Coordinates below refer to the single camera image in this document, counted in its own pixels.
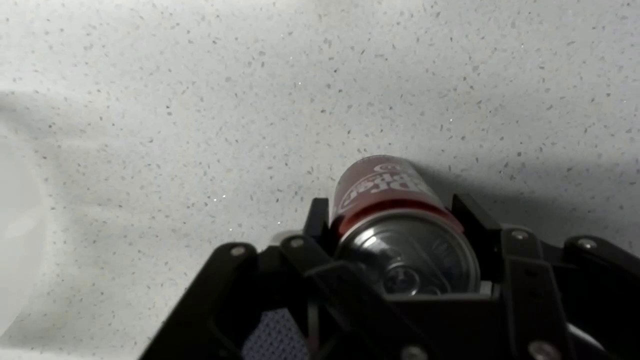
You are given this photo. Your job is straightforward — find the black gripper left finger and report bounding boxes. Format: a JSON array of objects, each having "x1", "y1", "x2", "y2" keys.
[{"x1": 139, "y1": 196, "x2": 403, "y2": 360}]

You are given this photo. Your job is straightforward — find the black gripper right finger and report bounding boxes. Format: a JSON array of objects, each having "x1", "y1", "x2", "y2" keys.
[{"x1": 451, "y1": 194, "x2": 640, "y2": 360}]

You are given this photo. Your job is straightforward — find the red soda can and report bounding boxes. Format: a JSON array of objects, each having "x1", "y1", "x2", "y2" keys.
[{"x1": 330, "y1": 154, "x2": 484, "y2": 297}]

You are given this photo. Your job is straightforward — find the dark blue-grey cloth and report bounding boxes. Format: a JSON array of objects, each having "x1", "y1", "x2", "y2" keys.
[{"x1": 243, "y1": 308, "x2": 310, "y2": 360}]

